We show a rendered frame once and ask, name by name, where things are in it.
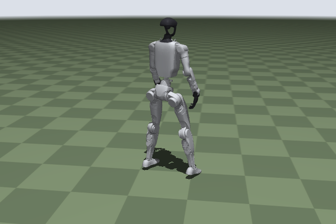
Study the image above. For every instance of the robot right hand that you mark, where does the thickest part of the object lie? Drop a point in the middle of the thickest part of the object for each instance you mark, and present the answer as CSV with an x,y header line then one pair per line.
x,y
195,100

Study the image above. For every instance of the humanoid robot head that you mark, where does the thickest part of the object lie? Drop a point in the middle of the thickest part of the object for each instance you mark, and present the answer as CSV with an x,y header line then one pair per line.
x,y
168,23

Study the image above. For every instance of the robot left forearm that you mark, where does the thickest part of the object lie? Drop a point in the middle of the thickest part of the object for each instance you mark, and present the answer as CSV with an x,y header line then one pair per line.
x,y
155,75

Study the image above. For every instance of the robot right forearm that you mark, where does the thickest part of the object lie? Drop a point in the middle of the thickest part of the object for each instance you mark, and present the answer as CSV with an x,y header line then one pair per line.
x,y
192,82

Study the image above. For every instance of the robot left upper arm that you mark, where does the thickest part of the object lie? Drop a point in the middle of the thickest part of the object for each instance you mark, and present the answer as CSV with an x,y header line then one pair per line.
x,y
151,55

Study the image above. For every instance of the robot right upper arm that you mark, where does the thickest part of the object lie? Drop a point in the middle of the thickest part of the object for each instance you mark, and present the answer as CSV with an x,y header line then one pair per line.
x,y
183,51

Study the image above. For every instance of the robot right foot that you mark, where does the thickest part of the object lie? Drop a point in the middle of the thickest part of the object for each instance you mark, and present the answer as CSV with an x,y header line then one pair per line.
x,y
191,171

